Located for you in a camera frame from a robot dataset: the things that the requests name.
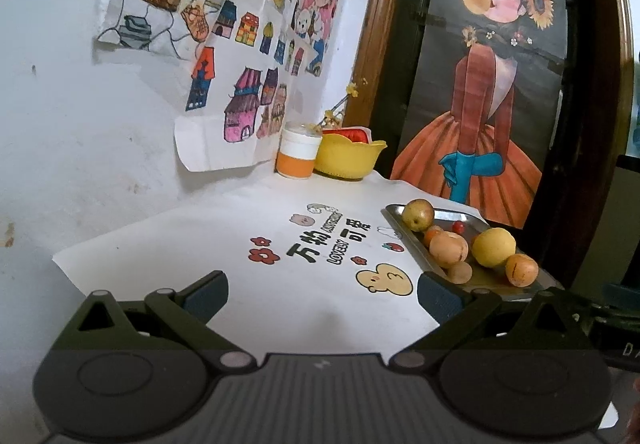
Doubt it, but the red cherry tomato in tray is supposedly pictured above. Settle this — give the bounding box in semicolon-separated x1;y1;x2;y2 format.
452;221;465;234

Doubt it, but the white printed table cloth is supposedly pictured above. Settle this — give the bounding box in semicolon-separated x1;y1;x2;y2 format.
52;169;486;360

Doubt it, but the yellow plastic bowl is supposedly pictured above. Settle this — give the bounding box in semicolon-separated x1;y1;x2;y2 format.
314;133;387;181

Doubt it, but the tan spotted round fruit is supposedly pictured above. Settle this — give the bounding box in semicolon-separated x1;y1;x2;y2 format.
428;231;469;270

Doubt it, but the silver metal tray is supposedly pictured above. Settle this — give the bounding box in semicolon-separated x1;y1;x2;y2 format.
382;203;564;303

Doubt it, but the white orange glass jar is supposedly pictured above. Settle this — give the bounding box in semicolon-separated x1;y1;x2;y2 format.
276;121;322;179

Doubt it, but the orange-red tomato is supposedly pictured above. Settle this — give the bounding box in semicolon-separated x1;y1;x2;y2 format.
422;224;444;248

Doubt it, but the brown wooden frame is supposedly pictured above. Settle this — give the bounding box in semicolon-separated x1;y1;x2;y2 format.
344;0;397;127

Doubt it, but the tan speckled round fruit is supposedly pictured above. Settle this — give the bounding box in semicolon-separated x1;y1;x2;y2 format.
506;253;539;288

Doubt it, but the small brown kiwi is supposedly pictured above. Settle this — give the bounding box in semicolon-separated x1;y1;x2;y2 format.
447;261;473;285

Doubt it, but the large yellow pear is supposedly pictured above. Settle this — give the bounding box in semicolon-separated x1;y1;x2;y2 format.
471;227;516;268

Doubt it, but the house drawings paper sheet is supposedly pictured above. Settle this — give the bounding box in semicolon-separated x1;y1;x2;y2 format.
174;0;311;172

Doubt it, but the red item in bowl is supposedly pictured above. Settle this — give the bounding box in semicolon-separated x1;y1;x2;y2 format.
322;126;372;144

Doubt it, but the yellow flower twig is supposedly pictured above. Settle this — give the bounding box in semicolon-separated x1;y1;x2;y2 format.
307;82;360;133

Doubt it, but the orange dress girl painting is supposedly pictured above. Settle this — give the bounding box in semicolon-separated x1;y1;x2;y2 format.
392;0;567;229

